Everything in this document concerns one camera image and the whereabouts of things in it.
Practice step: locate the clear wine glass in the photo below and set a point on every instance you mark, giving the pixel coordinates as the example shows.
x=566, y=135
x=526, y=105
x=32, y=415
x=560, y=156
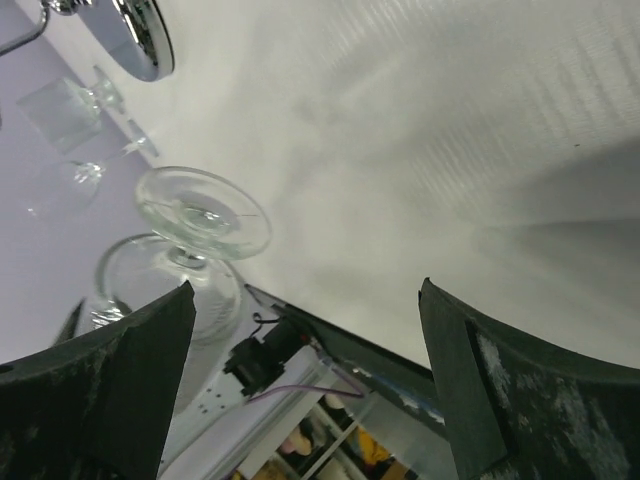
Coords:
x=200, y=224
x=67, y=114
x=69, y=187

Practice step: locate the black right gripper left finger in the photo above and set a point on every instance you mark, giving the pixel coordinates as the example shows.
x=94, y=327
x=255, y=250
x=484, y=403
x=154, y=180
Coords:
x=98, y=406

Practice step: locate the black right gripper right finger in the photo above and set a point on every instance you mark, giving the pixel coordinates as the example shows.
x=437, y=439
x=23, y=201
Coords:
x=518, y=407

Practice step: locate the chrome wine glass rack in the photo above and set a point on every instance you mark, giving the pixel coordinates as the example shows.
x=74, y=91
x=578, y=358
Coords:
x=133, y=33

